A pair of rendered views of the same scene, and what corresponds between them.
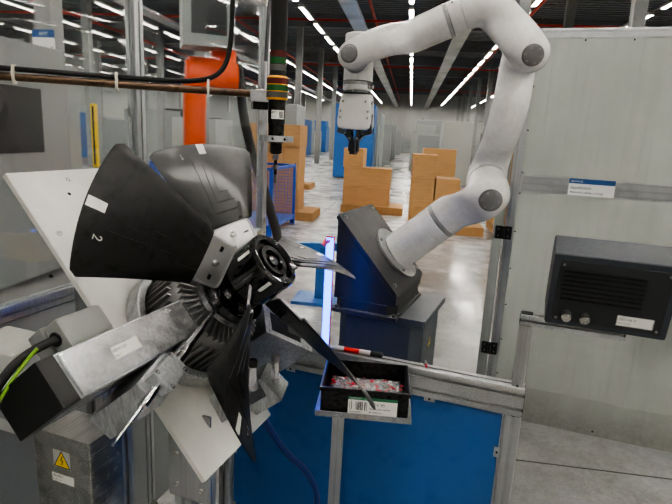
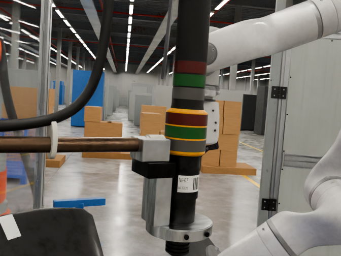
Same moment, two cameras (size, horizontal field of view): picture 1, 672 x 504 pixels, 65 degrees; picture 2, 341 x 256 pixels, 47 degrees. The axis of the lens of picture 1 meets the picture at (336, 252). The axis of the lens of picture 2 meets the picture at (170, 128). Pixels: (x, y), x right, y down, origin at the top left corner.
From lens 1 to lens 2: 0.77 m
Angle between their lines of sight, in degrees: 16
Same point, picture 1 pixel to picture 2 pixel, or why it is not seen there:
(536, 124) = (294, 109)
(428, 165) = (154, 122)
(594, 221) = not seen: outside the picture
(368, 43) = (232, 42)
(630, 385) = not seen: outside the picture
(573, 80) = (323, 73)
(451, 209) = (303, 231)
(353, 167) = (92, 122)
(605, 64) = not seen: outside the picture
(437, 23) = (306, 23)
